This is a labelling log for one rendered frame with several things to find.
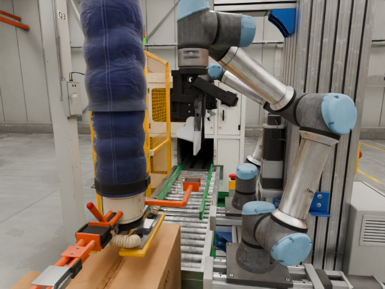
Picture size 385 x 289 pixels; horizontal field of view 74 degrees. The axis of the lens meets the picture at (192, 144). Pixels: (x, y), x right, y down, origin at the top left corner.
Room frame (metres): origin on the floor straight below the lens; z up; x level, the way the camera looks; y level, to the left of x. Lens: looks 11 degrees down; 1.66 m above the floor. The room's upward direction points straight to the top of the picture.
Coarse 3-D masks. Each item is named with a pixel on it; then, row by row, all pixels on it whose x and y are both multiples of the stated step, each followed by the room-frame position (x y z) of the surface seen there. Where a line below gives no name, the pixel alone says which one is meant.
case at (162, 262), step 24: (168, 240) 1.15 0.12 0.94; (96, 264) 0.97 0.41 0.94; (120, 264) 0.97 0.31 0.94; (144, 264) 0.97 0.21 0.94; (168, 264) 1.02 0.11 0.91; (72, 288) 0.83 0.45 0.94; (96, 288) 0.83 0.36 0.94; (120, 288) 0.83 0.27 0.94; (144, 288) 0.83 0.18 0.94; (168, 288) 1.01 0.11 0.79
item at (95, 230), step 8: (88, 224) 0.84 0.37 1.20; (96, 224) 0.83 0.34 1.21; (104, 224) 0.83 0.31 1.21; (80, 232) 0.79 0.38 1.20; (88, 232) 0.79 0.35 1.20; (96, 232) 0.79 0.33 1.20; (104, 232) 0.78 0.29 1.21; (88, 240) 0.76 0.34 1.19; (96, 240) 0.75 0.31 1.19; (104, 240) 0.78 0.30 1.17; (96, 248) 0.75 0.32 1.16
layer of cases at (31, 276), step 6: (24, 276) 1.40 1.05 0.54; (30, 276) 1.40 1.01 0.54; (36, 276) 1.40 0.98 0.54; (18, 282) 1.35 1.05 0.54; (24, 282) 1.35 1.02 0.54; (30, 282) 1.35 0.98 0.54; (12, 288) 1.30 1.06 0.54; (18, 288) 1.30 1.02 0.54; (24, 288) 1.30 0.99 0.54; (180, 288) 1.30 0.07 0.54
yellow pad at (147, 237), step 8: (144, 216) 1.15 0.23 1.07; (152, 216) 1.10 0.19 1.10; (160, 216) 1.15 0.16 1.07; (160, 224) 1.10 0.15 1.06; (136, 232) 0.96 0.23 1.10; (144, 232) 1.00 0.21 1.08; (152, 232) 1.01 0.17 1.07; (144, 240) 0.94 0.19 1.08; (152, 240) 0.97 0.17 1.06; (128, 248) 0.89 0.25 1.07; (136, 248) 0.89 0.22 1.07; (144, 248) 0.89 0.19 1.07; (136, 256) 0.86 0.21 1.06
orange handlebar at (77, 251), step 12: (156, 204) 1.06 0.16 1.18; (168, 204) 1.05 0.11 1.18; (180, 204) 1.04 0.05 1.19; (108, 216) 0.93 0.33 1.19; (120, 216) 0.94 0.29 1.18; (72, 252) 0.68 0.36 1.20; (84, 252) 0.68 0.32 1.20; (60, 264) 0.64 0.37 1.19; (72, 264) 0.64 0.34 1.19; (36, 288) 0.55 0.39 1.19; (48, 288) 0.54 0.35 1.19
